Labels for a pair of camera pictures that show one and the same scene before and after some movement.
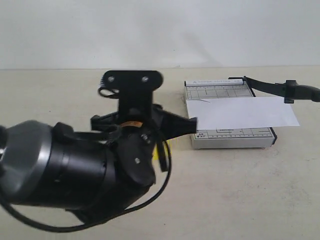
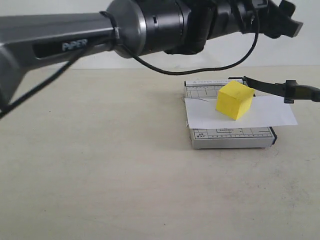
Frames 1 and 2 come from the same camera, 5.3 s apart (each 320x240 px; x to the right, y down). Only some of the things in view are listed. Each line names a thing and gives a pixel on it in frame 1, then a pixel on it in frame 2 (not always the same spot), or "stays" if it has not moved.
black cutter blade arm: x=290 y=90 stays
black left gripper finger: x=174 y=125 → x=280 y=22
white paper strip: x=242 y=112 stays
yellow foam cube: x=155 y=149 → x=234 y=100
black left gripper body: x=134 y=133 → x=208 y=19
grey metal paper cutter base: x=232 y=138 stays
